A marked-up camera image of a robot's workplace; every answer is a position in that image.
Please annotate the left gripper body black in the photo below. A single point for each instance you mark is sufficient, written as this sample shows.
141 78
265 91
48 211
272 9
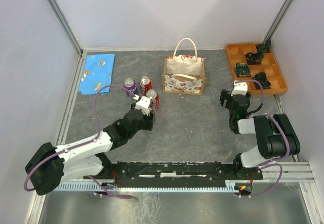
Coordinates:
145 124

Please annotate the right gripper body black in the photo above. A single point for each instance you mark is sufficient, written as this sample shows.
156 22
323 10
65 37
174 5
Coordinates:
226 95

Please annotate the purple soda can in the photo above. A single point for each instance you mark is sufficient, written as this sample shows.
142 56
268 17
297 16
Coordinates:
131 86

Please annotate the red cola can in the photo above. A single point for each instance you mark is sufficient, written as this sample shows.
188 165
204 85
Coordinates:
154 98
145 84

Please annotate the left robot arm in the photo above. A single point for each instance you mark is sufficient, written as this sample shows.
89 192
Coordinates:
52 165

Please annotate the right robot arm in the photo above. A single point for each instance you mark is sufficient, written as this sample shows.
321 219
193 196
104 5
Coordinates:
275 136

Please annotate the canvas tote bag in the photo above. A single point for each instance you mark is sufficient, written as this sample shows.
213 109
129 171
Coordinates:
184 74

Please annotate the rolled blue yellow sock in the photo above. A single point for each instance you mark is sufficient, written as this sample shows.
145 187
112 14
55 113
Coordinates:
242 70

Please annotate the rolled black sock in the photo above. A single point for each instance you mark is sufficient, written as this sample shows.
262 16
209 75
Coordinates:
263 81

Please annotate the wooden compartment tray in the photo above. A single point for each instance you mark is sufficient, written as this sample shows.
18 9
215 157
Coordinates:
235 53

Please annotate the black sock centre tray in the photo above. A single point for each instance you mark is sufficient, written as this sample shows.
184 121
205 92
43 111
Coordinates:
254 58

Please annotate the dark sock top corner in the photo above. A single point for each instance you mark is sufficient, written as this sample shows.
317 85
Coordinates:
264 47

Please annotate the blue patterned cloth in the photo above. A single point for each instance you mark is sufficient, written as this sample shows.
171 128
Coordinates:
97 73

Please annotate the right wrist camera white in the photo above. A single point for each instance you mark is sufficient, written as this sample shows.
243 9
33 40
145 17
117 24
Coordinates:
239 88

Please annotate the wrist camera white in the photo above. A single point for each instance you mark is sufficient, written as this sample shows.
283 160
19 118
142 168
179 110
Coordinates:
142 104
239 88

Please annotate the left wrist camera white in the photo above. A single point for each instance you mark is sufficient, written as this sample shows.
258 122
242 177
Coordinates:
142 104

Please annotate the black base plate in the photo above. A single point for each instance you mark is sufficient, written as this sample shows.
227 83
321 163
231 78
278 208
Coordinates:
187 174

